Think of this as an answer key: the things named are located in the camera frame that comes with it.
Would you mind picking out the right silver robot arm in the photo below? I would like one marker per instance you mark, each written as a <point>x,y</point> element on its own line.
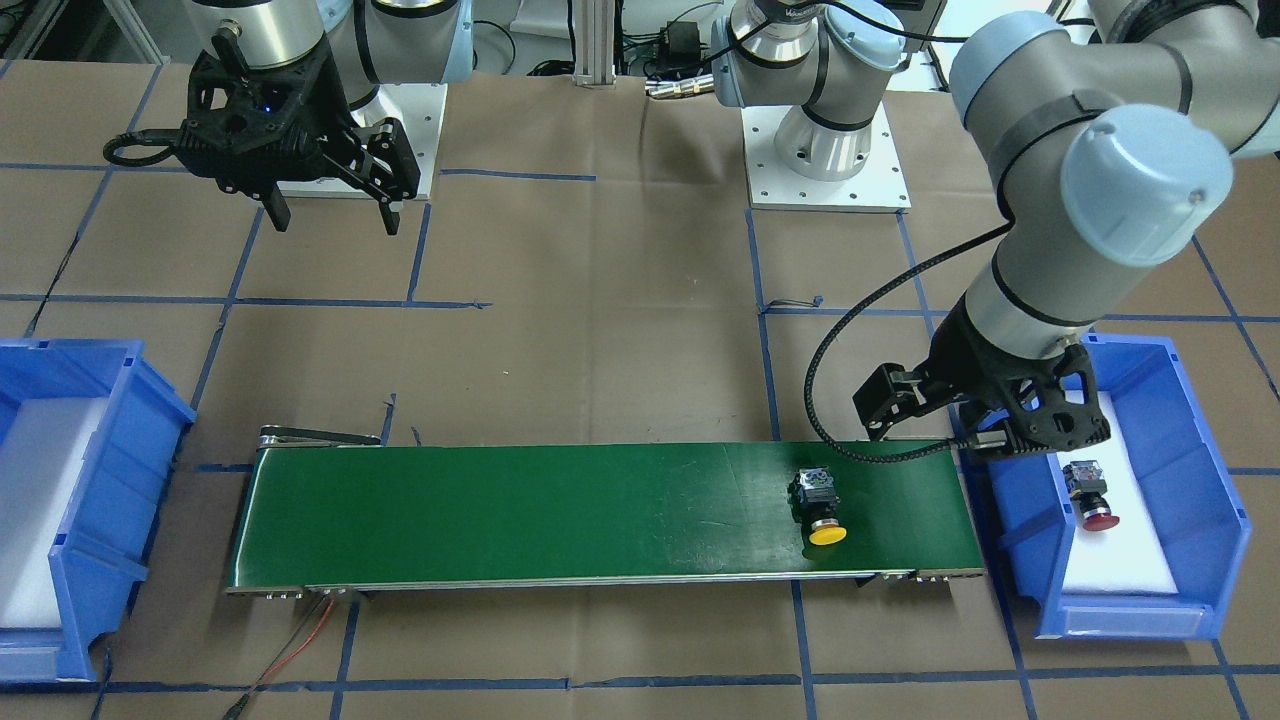
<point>375,44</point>

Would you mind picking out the green conveyor belt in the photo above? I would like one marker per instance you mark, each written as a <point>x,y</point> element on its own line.
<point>377,518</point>

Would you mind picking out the brown paper table cover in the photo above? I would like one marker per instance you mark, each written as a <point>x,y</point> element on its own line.
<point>588,269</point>

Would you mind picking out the blue bin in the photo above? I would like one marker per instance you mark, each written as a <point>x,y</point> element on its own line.
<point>1199,518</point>
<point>100,554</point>

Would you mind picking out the black power adapter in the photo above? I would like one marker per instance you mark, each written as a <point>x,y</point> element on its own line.
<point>680,43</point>

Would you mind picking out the white foam pad bin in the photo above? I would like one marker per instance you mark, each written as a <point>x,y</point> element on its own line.
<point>1127,559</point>
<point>41,460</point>

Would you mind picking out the yellow push button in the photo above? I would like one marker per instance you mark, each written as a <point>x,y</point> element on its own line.
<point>814,498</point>

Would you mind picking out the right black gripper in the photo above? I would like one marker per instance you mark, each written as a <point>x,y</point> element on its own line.
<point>334,112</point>

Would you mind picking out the red push button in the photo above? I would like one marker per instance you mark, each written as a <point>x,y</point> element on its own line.
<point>1086,486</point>

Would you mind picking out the aluminium frame post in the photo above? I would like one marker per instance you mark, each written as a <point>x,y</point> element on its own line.
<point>595,35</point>

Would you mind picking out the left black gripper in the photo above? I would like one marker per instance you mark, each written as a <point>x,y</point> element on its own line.
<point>957,360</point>

